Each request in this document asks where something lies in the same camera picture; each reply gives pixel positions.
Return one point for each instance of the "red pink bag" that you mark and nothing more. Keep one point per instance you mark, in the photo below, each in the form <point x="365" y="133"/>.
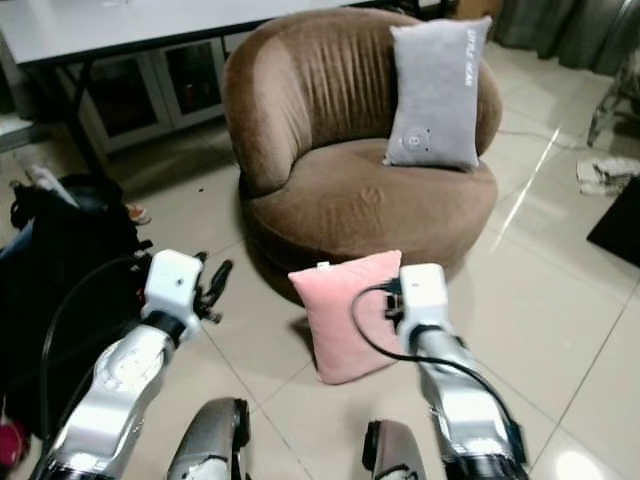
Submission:
<point x="12" y="445"/>

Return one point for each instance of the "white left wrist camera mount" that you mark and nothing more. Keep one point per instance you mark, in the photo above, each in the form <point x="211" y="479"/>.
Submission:
<point x="172" y="280"/>

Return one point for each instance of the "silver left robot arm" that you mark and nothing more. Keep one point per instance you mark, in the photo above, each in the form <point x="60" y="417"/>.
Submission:
<point x="120" y="390"/>

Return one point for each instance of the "white item on bag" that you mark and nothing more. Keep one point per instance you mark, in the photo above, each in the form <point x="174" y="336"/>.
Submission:
<point x="50" y="183"/>

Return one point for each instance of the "crumpled white paper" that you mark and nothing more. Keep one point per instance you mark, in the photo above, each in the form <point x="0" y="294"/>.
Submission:
<point x="608" y="175"/>

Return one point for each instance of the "black bag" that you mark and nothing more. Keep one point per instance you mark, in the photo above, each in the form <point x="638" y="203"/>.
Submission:
<point x="60" y="290"/>

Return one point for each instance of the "small orange item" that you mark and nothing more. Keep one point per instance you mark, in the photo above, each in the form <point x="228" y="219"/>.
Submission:
<point x="137" y="213"/>

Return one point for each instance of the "robot right leg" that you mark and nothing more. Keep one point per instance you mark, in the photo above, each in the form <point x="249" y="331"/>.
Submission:
<point x="395" y="455"/>

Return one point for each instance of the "brown round sofa chair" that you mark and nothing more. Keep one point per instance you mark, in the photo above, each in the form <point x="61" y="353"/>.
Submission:
<point x="370" y="205"/>

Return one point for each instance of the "pink pillow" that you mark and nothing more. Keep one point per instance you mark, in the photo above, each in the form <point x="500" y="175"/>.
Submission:
<point x="340" y="320"/>

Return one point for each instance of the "black floor mat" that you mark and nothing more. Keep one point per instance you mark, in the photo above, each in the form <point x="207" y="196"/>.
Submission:
<point x="620" y="225"/>

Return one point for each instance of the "white cabinet with glass doors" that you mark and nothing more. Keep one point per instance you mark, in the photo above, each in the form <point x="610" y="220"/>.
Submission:
<point x="160" y="90"/>

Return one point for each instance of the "metal chair frame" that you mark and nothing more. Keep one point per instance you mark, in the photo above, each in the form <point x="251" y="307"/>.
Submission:
<point x="615" y="105"/>

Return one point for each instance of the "brown cardboard box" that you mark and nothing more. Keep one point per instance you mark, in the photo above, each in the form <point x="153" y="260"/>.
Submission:
<point x="475" y="8"/>

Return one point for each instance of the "grey pillow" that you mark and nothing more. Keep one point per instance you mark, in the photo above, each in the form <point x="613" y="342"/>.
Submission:
<point x="438" y="90"/>

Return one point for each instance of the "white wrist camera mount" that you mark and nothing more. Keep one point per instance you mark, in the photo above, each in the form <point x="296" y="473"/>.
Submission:
<point x="423" y="295"/>
<point x="172" y="280"/>

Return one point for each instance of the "grey curtain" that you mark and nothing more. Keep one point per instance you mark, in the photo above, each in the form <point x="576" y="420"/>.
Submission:
<point x="570" y="30"/>

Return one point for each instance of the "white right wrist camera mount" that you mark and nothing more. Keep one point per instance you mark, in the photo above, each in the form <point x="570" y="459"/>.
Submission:
<point x="423" y="295"/>

